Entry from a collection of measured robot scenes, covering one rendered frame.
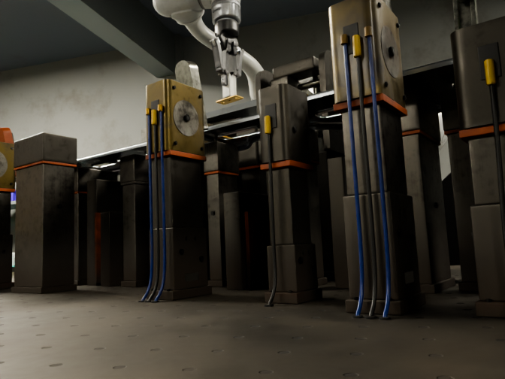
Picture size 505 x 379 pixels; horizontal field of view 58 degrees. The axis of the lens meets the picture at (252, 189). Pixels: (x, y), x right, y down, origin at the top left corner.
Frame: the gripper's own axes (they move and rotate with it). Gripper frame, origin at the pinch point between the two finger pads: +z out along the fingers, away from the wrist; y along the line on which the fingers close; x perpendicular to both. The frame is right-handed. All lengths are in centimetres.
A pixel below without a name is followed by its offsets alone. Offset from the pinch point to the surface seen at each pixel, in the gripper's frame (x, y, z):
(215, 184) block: 26, 34, 35
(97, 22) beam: -193, -71, -117
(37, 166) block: -4, 55, 29
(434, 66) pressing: 73, 40, 26
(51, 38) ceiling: -319, -98, -157
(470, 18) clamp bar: 71, 13, 9
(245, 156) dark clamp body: 19.9, 17.0, 26.5
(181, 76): 32, 47, 18
